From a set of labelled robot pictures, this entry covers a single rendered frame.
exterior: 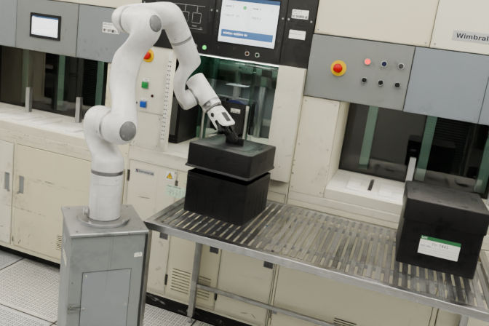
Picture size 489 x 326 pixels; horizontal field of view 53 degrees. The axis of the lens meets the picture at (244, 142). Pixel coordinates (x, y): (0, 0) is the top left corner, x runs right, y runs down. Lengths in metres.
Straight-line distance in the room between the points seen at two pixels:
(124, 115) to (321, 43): 0.96
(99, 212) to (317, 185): 1.01
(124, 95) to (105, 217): 0.46
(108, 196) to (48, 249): 1.34
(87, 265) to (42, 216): 1.27
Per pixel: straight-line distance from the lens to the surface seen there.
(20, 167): 3.13
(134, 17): 1.79
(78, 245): 1.84
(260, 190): 2.10
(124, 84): 1.80
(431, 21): 2.23
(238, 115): 2.91
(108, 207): 1.88
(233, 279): 2.60
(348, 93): 2.22
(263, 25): 2.31
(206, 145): 1.98
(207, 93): 2.08
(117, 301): 1.98
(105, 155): 1.85
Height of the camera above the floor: 1.49
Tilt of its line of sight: 12 degrees down
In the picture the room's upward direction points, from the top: 8 degrees clockwise
